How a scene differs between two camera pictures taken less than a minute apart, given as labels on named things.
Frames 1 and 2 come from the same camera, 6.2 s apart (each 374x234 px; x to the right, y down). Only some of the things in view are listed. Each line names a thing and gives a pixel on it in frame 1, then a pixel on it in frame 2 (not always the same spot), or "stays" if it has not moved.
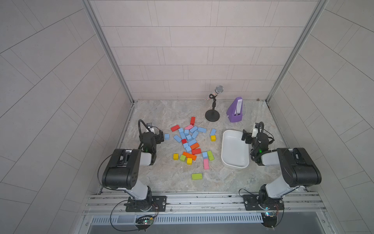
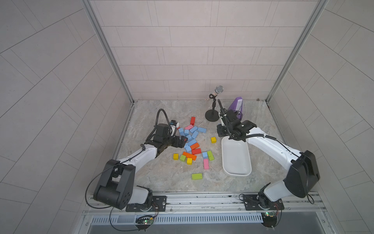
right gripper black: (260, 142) to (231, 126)
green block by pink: (210, 155) stays
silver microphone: (219, 89) stays
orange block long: (189, 155) stays
